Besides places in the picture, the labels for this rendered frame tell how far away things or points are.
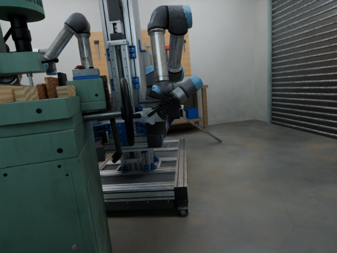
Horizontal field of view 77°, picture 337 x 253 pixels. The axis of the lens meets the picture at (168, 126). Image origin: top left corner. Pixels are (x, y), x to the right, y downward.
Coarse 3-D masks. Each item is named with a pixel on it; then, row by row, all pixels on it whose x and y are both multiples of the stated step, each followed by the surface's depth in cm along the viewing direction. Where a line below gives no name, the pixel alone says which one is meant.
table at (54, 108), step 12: (72, 96) 72; (0, 108) 58; (12, 108) 58; (24, 108) 59; (36, 108) 60; (48, 108) 60; (60, 108) 61; (72, 108) 68; (84, 108) 82; (96, 108) 84; (0, 120) 58; (12, 120) 59; (24, 120) 60; (36, 120) 60
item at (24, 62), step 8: (0, 56) 74; (8, 56) 74; (16, 56) 75; (24, 56) 76; (32, 56) 76; (40, 56) 79; (0, 64) 74; (8, 64) 75; (16, 64) 75; (24, 64) 76; (32, 64) 76; (40, 64) 78; (0, 72) 75; (8, 72) 75; (16, 72) 76; (24, 72) 77; (32, 72) 80; (40, 72) 82
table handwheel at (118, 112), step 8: (120, 80) 84; (120, 88) 95; (128, 96) 78; (128, 104) 77; (88, 112) 87; (96, 112) 87; (104, 112) 87; (112, 112) 88; (120, 112) 88; (128, 112) 77; (88, 120) 86; (128, 120) 77; (128, 128) 78; (128, 136) 80; (128, 144) 86
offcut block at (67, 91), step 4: (56, 88) 74; (60, 88) 74; (64, 88) 73; (68, 88) 74; (72, 88) 76; (60, 92) 74; (64, 92) 74; (68, 92) 74; (72, 92) 76; (60, 96) 74; (64, 96) 74; (68, 96) 74
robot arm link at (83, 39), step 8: (88, 24) 158; (80, 32) 155; (88, 32) 158; (80, 40) 157; (88, 40) 160; (80, 48) 159; (88, 48) 160; (80, 56) 161; (88, 56) 161; (88, 64) 161
